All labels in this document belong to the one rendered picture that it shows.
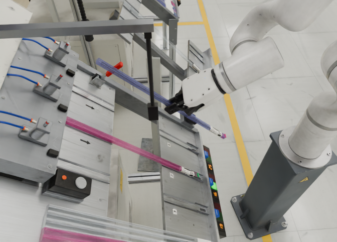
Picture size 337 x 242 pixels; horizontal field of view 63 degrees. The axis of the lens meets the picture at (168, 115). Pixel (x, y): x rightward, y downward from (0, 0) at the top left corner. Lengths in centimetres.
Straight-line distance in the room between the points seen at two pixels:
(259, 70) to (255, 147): 130
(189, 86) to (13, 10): 45
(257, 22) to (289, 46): 212
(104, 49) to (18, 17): 108
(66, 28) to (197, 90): 40
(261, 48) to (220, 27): 225
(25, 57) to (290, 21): 56
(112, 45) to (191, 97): 106
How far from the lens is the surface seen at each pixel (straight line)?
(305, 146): 108
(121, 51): 175
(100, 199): 66
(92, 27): 45
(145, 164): 181
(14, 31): 49
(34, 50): 69
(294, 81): 252
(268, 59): 70
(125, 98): 89
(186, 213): 85
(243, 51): 72
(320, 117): 97
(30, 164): 54
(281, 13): 66
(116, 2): 196
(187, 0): 335
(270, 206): 140
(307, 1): 64
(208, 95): 72
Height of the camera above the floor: 159
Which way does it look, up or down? 51 degrees down
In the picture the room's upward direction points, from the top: straight up
